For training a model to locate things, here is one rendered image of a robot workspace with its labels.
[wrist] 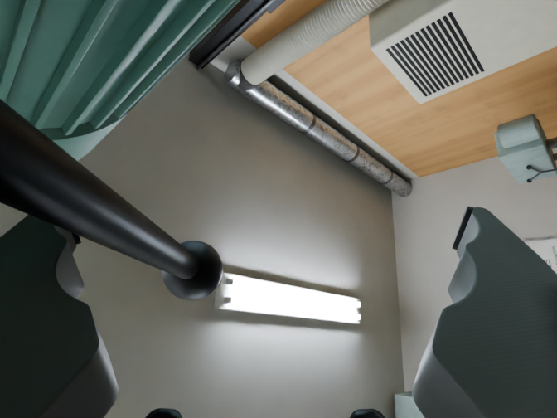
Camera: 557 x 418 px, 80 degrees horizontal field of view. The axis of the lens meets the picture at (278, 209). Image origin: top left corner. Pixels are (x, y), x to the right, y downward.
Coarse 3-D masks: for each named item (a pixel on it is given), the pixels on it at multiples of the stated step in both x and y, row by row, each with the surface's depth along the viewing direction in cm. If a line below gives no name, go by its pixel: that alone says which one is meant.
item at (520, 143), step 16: (512, 128) 182; (528, 128) 177; (496, 144) 198; (512, 144) 185; (528, 144) 186; (544, 144) 181; (512, 160) 197; (528, 160) 196; (544, 160) 195; (512, 176) 215; (528, 176) 213; (544, 176) 212
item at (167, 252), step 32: (0, 128) 5; (32, 128) 6; (0, 160) 5; (32, 160) 5; (64, 160) 6; (0, 192) 5; (32, 192) 6; (64, 192) 6; (96, 192) 7; (64, 224) 7; (96, 224) 8; (128, 224) 9; (160, 256) 12; (192, 256) 17; (192, 288) 18
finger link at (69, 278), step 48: (0, 240) 8; (48, 240) 9; (0, 288) 7; (48, 288) 7; (0, 336) 6; (48, 336) 6; (96, 336) 6; (0, 384) 5; (48, 384) 5; (96, 384) 6
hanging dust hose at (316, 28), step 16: (336, 0) 147; (352, 0) 143; (368, 0) 140; (384, 0) 141; (320, 16) 153; (336, 16) 149; (352, 16) 148; (288, 32) 165; (304, 32) 160; (320, 32) 157; (336, 32) 157; (272, 48) 173; (288, 48) 168; (304, 48) 166; (256, 64) 182; (272, 64) 178; (288, 64) 179; (256, 80) 190
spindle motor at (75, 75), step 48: (0, 0) 9; (48, 0) 9; (96, 0) 10; (144, 0) 10; (192, 0) 11; (0, 48) 11; (48, 48) 11; (96, 48) 12; (144, 48) 13; (192, 48) 17; (0, 96) 13; (48, 96) 14; (96, 96) 15; (144, 96) 20; (96, 144) 25
